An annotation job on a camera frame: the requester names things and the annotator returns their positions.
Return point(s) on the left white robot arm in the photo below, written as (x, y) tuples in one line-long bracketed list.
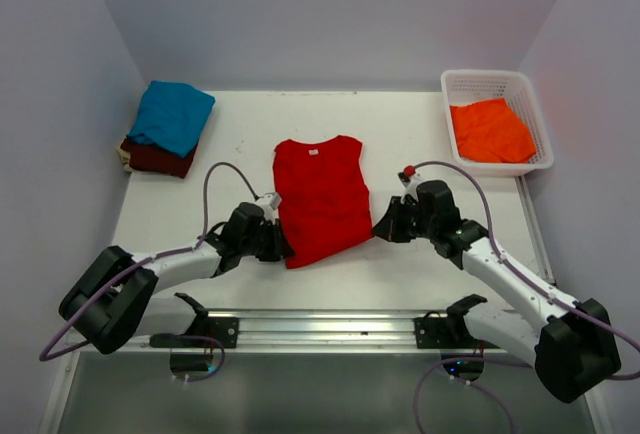
[(124, 295)]

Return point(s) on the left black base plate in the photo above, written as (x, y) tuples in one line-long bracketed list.
[(223, 329)]

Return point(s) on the folded beige t shirt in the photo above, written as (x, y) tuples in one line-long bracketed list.
[(124, 154)]

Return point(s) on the white plastic basket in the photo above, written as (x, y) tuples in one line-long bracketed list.
[(461, 87)]

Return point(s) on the orange t shirt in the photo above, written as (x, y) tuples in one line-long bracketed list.
[(489, 131)]

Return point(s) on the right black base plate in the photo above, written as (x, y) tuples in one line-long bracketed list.
[(438, 333)]

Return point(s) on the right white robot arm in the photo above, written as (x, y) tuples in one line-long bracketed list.
[(568, 343)]

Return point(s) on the folded maroon t shirt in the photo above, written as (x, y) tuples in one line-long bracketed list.
[(154, 159)]

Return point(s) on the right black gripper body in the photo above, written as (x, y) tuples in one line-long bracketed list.
[(410, 222)]

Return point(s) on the folded blue t shirt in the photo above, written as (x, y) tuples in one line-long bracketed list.
[(171, 116)]

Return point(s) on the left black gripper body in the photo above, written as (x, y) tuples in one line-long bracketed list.
[(266, 245)]

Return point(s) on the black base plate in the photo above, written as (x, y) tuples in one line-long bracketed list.
[(223, 329), (438, 333)]

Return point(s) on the red t shirt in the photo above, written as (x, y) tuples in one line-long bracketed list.
[(325, 202)]

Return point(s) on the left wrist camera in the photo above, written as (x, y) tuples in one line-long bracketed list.
[(269, 204)]

